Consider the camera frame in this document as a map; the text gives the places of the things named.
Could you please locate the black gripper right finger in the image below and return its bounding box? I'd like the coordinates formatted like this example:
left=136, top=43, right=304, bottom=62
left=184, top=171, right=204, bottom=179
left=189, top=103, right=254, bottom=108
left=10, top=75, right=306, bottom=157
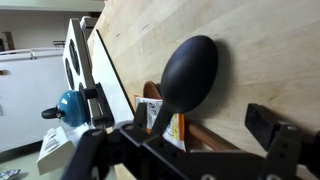
left=244, top=102, right=320, bottom=180

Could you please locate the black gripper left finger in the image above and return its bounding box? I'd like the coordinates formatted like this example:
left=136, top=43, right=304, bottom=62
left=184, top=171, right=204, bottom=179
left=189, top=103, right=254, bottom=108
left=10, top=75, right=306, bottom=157
left=61, top=82, right=116, bottom=180

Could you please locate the black plastic ladle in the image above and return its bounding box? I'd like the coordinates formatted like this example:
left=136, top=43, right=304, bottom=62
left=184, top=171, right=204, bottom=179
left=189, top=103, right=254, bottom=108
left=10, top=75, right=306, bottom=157
left=149, top=34, right=220, bottom=136

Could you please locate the teal kettle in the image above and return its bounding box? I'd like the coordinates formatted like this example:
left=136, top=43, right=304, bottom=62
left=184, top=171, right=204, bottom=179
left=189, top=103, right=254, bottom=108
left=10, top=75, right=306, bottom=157
left=41, top=89, right=92, bottom=129

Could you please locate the white stove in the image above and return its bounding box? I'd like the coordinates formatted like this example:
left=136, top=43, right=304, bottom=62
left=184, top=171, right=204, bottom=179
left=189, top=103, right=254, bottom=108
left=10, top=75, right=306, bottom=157
left=35, top=16, right=136, bottom=176

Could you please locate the white appliance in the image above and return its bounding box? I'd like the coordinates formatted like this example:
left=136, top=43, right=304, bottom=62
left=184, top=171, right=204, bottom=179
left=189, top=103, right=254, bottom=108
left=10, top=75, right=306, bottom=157
left=0, top=46, right=73, bottom=154

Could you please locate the orange white paper packet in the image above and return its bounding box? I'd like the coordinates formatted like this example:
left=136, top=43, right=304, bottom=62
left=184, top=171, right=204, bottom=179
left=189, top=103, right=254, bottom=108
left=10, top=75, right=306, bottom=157
left=134, top=95, right=187, bottom=153

